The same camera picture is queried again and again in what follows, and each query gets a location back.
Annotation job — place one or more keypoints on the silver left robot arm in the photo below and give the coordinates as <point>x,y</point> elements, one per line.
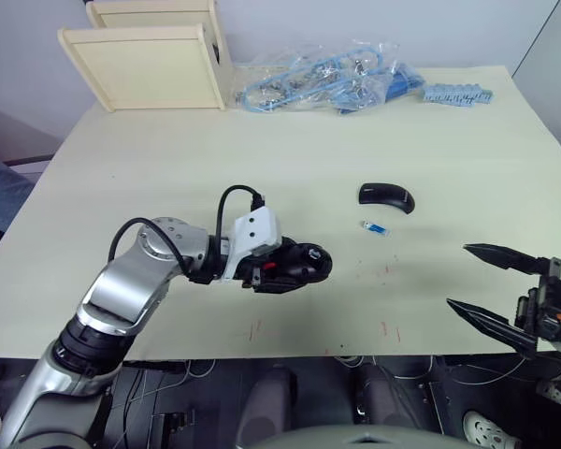
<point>121,280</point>

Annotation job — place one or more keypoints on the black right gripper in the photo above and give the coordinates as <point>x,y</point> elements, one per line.
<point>549,304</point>

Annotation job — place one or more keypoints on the person's leg in jeans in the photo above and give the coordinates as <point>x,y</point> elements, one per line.
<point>2,187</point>

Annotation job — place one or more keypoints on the white perforated shoe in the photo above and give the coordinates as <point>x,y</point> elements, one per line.
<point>488,432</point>

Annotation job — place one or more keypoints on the dark upright panel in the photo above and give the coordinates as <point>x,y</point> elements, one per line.
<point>554,70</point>

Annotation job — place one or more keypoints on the blue usb receiver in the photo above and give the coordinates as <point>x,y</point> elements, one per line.
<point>376,228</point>

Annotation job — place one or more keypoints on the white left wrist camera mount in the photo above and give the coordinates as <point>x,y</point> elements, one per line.
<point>257,229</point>

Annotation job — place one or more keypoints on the black mouse base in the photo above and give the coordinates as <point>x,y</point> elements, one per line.
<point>320,266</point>

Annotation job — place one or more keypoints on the grey rounded robot torso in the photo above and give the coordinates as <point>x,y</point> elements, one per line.
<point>364,439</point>

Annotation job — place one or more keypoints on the black mouse cover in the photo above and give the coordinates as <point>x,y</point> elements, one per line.
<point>385,195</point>

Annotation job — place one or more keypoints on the large cream wooden shelf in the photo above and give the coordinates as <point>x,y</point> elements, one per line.
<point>145,70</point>

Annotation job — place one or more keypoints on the small cream wooden shelf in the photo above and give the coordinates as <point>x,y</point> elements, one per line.
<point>168,11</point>

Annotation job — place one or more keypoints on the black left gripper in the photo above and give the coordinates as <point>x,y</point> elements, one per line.
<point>271,269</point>

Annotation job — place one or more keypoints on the blue-grey terminal block strip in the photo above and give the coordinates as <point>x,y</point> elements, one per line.
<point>458,95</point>

